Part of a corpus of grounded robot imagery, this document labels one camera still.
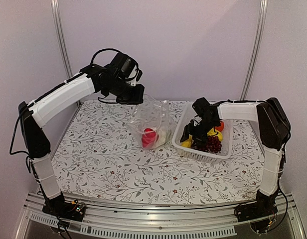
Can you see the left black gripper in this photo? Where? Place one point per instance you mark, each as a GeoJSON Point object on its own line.
{"type": "Point", "coordinates": [137, 98]}

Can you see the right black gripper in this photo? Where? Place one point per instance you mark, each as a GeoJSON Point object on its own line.
{"type": "Point", "coordinates": [189, 129]}

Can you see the yellow corn front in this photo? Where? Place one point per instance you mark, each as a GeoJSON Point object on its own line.
{"type": "Point", "coordinates": [187, 143]}

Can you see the red bell pepper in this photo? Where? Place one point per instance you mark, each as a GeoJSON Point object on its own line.
{"type": "Point", "coordinates": [150, 138]}

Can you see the clear zip top bag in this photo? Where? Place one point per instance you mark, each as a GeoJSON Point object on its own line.
{"type": "Point", "coordinates": [150, 114]}

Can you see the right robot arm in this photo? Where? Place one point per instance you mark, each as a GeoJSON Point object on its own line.
{"type": "Point", "coordinates": [274, 130]}

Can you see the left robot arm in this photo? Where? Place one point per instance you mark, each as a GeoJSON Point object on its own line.
{"type": "Point", "coordinates": [34, 116]}

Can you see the yellow lemon back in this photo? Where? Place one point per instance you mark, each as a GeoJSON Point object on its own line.
{"type": "Point", "coordinates": [215, 133]}

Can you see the dark red grapes bunch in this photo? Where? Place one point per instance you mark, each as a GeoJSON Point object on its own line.
{"type": "Point", "coordinates": [213, 145]}

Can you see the orange mandarin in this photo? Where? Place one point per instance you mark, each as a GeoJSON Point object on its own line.
{"type": "Point", "coordinates": [221, 127]}

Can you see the floral tablecloth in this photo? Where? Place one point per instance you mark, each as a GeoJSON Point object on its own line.
{"type": "Point", "coordinates": [99, 158]}

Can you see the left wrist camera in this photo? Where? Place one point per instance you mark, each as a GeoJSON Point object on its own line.
{"type": "Point", "coordinates": [124, 64]}

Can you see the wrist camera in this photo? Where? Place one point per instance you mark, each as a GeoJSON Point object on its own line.
{"type": "Point", "coordinates": [200, 106]}
{"type": "Point", "coordinates": [124, 64]}

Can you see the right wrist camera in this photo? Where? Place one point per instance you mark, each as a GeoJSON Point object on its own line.
{"type": "Point", "coordinates": [200, 106]}

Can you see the left aluminium post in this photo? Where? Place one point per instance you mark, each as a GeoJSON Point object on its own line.
{"type": "Point", "coordinates": [60, 37]}

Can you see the aluminium post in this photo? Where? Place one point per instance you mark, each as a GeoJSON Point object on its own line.
{"type": "Point", "coordinates": [60, 37]}
{"type": "Point", "coordinates": [256, 48]}

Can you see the right aluminium post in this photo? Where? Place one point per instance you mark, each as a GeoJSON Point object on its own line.
{"type": "Point", "coordinates": [256, 48]}

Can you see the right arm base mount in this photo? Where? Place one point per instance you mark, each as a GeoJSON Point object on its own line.
{"type": "Point", "coordinates": [260, 218]}

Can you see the aluminium front rail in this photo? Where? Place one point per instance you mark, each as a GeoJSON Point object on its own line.
{"type": "Point", "coordinates": [106, 219]}

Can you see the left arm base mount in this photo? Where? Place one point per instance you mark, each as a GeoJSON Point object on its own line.
{"type": "Point", "coordinates": [74, 210]}

